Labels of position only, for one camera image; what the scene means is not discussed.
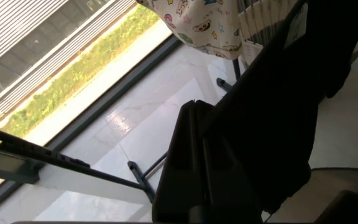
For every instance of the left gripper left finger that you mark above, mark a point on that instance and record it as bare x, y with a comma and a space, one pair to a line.
179, 180

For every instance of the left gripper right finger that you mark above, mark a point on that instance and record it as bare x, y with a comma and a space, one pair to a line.
225, 193

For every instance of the black garment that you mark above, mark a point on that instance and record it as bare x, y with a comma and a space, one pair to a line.
275, 109

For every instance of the cream printed garment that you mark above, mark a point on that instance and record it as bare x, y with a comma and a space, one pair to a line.
204, 25

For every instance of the black clothes rack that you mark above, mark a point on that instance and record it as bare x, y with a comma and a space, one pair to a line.
57, 158

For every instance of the window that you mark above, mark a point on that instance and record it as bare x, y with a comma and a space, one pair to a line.
73, 46

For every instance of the grey curtain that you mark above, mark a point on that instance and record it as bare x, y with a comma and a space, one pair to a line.
259, 21

